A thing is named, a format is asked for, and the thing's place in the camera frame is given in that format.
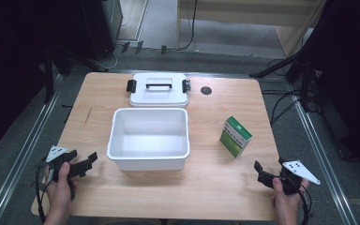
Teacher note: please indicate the green and white carton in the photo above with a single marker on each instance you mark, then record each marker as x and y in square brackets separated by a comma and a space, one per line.
[236, 137]

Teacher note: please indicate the black metal stand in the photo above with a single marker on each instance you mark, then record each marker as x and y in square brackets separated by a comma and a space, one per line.
[48, 75]

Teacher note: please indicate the black cabinet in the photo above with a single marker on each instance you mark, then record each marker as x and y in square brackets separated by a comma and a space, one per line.
[101, 28]

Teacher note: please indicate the person's right hand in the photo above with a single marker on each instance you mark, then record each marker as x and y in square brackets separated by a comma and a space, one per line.
[289, 204]

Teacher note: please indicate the white plastic storage box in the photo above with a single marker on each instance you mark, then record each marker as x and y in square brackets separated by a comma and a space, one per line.
[150, 146]

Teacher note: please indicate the person's left hand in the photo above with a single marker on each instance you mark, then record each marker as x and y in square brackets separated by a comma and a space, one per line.
[59, 197]

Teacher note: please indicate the light wooden furniture frame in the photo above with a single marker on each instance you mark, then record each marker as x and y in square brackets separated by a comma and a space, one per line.
[250, 12]

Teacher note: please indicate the dark curtain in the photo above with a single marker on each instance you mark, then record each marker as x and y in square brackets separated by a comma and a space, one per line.
[350, 78]
[12, 62]

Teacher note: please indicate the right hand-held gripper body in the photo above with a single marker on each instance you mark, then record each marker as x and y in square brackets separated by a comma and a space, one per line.
[296, 170]

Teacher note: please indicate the metal floor rail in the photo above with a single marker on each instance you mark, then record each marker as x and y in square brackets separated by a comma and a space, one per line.
[18, 159]
[322, 153]

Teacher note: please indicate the black round table grommet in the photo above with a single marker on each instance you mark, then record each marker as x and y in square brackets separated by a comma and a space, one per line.
[206, 90]

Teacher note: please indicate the black tripod stand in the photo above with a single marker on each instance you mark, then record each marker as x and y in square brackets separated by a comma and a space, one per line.
[296, 64]

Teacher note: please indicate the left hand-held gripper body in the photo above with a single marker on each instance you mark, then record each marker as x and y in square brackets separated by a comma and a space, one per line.
[56, 152]

